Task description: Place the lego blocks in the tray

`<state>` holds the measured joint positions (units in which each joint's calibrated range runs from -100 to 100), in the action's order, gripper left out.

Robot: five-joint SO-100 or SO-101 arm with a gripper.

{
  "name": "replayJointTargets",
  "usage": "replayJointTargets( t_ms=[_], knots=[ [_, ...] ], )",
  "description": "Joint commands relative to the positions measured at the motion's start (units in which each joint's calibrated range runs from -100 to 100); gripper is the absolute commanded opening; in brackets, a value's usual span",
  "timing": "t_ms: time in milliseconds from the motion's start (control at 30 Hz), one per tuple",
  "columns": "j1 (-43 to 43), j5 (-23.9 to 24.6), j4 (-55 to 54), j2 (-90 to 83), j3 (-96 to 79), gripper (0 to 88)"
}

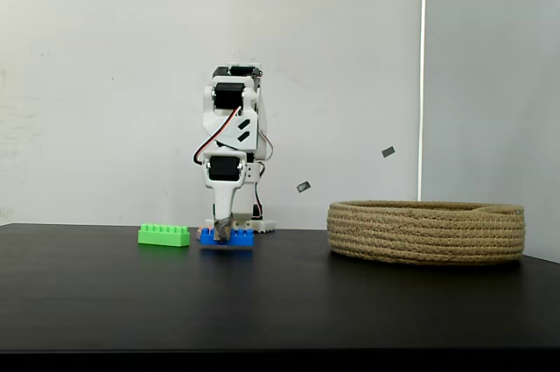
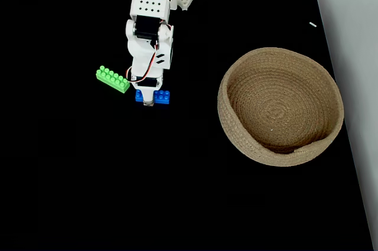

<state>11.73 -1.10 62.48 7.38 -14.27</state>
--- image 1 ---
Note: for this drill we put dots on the blue lego block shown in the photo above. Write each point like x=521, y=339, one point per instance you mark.
x=242, y=238

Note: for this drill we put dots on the green lego block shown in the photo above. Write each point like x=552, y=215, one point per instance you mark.
x=163, y=237

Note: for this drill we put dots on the grey tape piece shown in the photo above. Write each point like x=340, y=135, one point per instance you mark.
x=304, y=186
x=388, y=151

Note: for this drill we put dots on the white vertical corner trim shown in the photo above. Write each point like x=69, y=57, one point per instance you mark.
x=422, y=74

